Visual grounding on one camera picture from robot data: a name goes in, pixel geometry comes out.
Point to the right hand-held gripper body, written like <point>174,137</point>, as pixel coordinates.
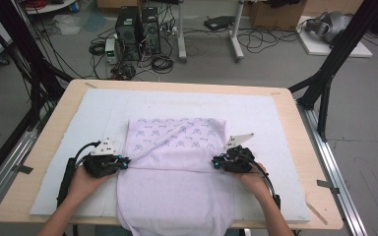
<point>239,160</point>

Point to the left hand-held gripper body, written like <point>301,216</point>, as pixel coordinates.
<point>101,164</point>

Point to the lilac towel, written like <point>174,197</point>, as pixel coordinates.
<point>177,196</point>

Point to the person's right hand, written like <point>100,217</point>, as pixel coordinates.
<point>257,183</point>

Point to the person's left hand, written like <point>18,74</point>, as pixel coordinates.
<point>82,187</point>

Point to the white grid mat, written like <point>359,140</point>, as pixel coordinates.
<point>259,114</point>

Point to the thin wooden strip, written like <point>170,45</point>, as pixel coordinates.
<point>316,213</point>

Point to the white power supply unit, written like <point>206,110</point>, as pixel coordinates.
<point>111,50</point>

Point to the white desk leg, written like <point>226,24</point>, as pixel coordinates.
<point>181,32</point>
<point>236,32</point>

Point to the black computer tower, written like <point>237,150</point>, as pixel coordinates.
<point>151,31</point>
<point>128,32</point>

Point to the black flat device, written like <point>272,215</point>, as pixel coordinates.
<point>219,22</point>

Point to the white floor board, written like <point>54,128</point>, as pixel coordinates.
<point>318,49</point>

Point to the teal floor sheet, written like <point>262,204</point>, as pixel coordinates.
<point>95,21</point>

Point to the clear plastic bag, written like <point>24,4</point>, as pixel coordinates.
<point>67,24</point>

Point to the large cardboard box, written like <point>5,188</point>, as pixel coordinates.
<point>275,18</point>

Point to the grey headset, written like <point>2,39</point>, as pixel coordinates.
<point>331,24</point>

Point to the white round table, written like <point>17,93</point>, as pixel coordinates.
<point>49,7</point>

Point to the grey metal bracket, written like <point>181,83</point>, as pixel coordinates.
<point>328,186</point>

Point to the aluminium rail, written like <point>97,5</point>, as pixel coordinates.
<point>6,164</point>
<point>334,170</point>

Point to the black frame strut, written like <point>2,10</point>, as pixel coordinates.
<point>23,49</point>
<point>341,49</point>

